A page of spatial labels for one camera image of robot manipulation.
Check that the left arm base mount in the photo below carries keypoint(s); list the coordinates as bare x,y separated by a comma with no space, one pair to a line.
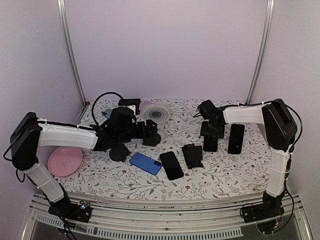
65,209

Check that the right aluminium frame post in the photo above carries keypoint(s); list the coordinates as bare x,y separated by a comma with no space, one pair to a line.
270,4

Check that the teal phone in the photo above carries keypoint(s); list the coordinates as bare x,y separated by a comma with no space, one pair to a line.
107,113

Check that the pink round object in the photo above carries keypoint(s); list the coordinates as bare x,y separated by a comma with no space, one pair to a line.
64,161

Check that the white round dish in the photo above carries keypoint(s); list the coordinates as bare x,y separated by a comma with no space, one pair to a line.
159,113

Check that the left aluminium frame post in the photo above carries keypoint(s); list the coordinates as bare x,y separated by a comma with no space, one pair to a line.
69,49

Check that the black round folding stand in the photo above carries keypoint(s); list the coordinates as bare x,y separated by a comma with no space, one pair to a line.
119,153

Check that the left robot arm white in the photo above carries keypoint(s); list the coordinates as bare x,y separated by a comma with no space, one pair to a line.
33,134

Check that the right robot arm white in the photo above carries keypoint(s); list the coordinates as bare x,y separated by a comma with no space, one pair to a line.
280,130

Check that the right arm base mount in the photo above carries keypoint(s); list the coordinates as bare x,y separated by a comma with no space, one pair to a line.
269,208

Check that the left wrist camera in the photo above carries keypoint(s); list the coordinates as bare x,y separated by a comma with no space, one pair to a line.
135,108

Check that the blue phone face down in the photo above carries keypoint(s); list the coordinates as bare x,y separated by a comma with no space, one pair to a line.
145,163

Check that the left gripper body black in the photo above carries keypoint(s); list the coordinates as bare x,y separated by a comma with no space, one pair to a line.
126,135

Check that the small black phone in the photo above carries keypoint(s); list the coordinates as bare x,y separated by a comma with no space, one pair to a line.
210,144

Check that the floral table mat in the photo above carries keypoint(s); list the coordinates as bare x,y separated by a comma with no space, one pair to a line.
222,175

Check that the aluminium frame post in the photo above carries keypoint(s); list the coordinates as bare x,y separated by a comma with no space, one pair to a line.
270,4
69,49

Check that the black clamp phone stand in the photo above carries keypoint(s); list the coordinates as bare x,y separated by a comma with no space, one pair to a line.
193,155

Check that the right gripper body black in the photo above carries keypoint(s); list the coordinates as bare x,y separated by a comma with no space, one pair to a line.
212,131

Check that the front aluminium rail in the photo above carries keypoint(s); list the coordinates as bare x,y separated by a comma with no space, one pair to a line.
208,219

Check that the pink phone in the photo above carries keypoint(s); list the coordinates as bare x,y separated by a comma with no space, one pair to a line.
144,104

